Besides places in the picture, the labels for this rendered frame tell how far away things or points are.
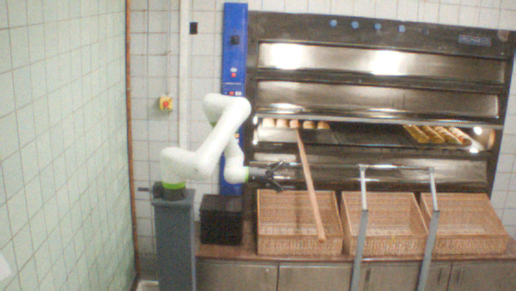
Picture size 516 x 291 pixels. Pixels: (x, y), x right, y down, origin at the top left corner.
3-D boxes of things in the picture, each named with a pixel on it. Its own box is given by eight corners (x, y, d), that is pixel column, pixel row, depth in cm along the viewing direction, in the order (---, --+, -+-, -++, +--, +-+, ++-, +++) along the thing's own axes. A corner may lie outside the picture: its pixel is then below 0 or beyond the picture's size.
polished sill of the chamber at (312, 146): (253, 145, 364) (253, 140, 363) (486, 155, 368) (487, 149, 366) (253, 148, 359) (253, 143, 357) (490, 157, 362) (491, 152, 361)
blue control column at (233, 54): (231, 194, 574) (237, -1, 508) (245, 194, 574) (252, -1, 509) (219, 287, 390) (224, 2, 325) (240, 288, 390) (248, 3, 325)
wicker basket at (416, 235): (336, 225, 374) (340, 191, 366) (407, 225, 377) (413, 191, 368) (347, 256, 328) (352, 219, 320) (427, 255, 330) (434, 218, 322)
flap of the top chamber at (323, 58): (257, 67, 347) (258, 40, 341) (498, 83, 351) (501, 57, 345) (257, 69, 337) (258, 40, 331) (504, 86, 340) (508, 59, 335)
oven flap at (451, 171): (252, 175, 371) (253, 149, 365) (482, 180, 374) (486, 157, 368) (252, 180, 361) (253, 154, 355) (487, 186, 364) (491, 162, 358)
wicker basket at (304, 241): (254, 223, 373) (256, 188, 365) (331, 224, 376) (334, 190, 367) (256, 255, 327) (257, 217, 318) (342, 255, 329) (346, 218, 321)
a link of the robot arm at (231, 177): (223, 187, 296) (222, 174, 288) (224, 170, 304) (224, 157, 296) (247, 188, 296) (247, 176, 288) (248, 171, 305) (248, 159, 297)
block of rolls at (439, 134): (398, 123, 431) (399, 117, 430) (448, 126, 432) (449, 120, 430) (418, 144, 373) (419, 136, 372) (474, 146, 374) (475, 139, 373)
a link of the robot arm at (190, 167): (199, 171, 234) (252, 93, 262) (171, 165, 241) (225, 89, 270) (208, 189, 243) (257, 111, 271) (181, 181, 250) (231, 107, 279)
